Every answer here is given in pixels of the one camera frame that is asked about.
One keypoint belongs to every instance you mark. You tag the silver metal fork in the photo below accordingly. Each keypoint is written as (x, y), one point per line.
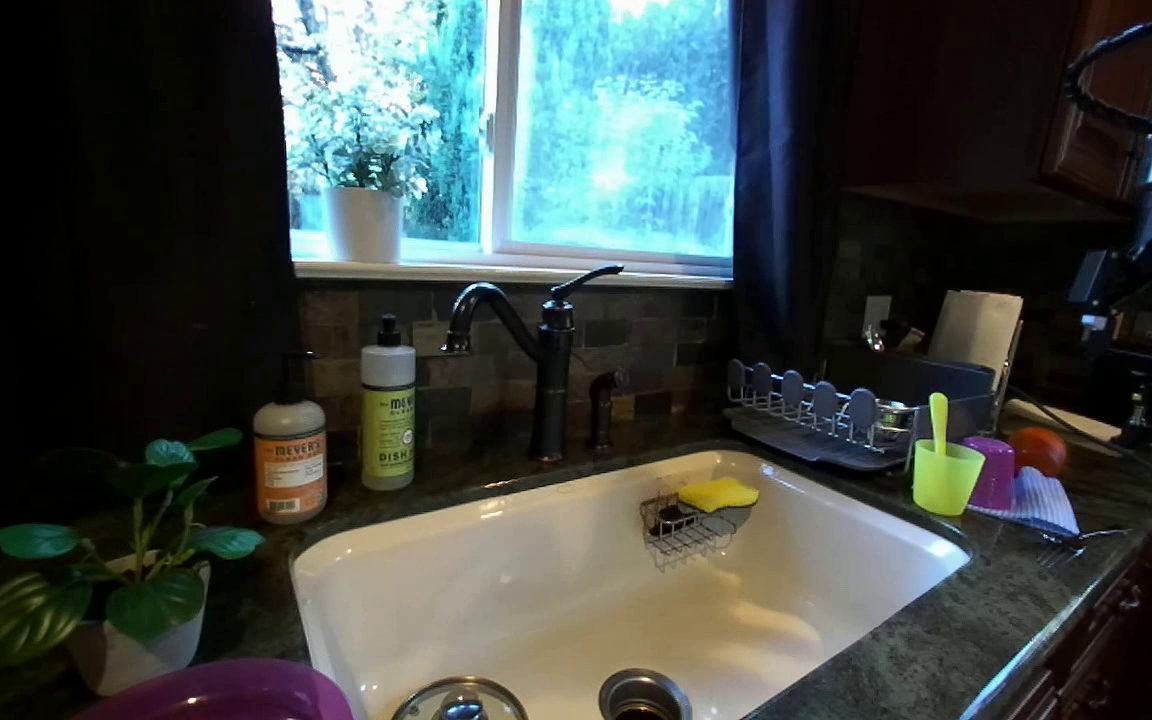
(1069, 535)

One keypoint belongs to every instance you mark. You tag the round orange fruit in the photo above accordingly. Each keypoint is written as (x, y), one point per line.
(1042, 448)

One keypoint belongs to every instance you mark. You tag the white paper towel roll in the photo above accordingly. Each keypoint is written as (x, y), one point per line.
(978, 332)

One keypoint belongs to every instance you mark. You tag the blue white striped cloth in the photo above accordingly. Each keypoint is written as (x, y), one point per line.
(1042, 504)

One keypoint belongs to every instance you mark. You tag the purple plastic cup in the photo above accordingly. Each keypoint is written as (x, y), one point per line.
(996, 466)

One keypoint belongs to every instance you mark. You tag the lime green plastic cup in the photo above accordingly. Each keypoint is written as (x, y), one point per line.
(946, 481)

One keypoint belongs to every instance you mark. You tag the dark wooden upper cabinet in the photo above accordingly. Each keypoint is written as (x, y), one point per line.
(960, 92)

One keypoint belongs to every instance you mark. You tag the dark wooden cabinet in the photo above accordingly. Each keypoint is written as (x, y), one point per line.
(1110, 643)
(960, 92)

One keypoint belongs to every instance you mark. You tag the dark wooden lower cabinet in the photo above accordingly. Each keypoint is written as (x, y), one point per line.
(1110, 643)

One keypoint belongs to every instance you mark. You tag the metal dish drying rack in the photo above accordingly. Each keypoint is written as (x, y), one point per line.
(817, 412)

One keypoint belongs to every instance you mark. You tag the navy blue curtain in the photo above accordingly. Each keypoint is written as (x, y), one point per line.
(782, 173)

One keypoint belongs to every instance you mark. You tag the yellow sponge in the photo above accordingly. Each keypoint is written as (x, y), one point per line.
(716, 493)

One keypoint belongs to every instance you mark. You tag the dark faucet side sprayer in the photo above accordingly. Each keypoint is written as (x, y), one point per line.
(603, 407)

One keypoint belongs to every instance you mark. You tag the dark bronze kitchen faucet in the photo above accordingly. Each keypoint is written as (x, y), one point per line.
(549, 373)

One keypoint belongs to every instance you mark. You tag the metal sink drain strainer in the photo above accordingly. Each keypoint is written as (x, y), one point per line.
(642, 697)

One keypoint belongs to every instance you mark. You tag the white kitchen sink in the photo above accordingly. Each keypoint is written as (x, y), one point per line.
(520, 603)

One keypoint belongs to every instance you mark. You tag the green dish soap bottle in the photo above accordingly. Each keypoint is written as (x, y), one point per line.
(391, 425)

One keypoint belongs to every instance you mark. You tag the round metal sink stopper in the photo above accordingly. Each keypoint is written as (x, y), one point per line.
(458, 701)

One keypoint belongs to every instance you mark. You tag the windowsill plant in white pot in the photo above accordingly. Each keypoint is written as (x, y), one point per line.
(367, 223)

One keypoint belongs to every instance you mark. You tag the orange label soap bottle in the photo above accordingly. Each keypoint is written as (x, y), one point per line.
(288, 475)

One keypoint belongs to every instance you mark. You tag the purple bowl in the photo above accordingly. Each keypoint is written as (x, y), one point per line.
(230, 694)

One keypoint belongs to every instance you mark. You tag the dark brown curtain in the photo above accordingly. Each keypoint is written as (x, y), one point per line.
(110, 201)

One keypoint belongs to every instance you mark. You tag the small leafy potted plant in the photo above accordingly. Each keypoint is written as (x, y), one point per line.
(139, 603)

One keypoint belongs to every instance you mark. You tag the white wall outlet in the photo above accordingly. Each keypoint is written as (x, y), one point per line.
(877, 317)

